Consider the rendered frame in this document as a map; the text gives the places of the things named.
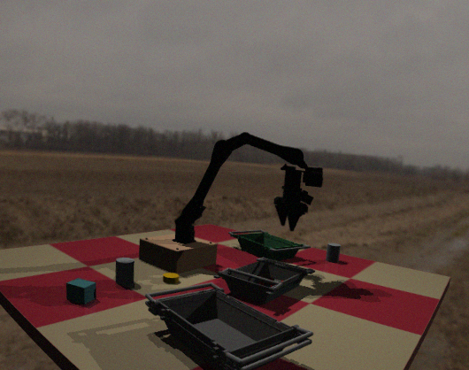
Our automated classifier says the dark grey cylinder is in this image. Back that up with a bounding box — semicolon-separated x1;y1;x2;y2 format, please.
326;243;341;263
115;258;135;286

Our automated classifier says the yellow flat disc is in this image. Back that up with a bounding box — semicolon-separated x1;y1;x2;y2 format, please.
163;273;180;284

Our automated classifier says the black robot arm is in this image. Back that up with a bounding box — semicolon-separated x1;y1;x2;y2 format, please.
173;132;323;244

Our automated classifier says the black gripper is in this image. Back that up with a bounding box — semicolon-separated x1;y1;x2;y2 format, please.
274;183;308;231

